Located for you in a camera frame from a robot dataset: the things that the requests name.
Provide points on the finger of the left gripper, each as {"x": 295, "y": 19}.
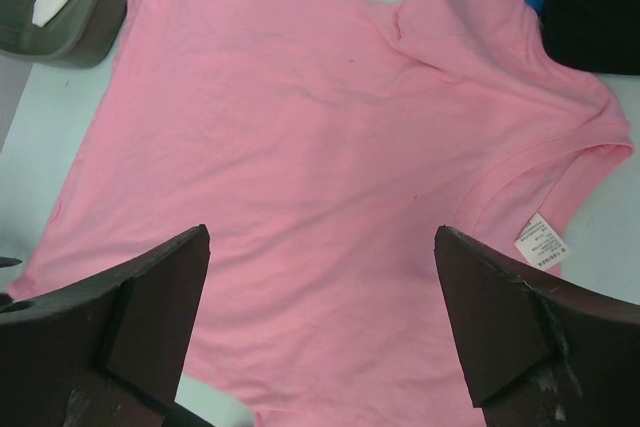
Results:
{"x": 8, "y": 262}

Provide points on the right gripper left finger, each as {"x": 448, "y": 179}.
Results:
{"x": 108, "y": 350}

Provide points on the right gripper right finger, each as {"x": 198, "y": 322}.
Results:
{"x": 537, "y": 350}

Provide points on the pink t shirt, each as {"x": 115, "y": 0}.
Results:
{"x": 322, "y": 143}

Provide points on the grey fabric basket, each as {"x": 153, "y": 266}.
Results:
{"x": 79, "y": 35}

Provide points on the black folded t shirt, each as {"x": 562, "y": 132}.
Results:
{"x": 598, "y": 36}

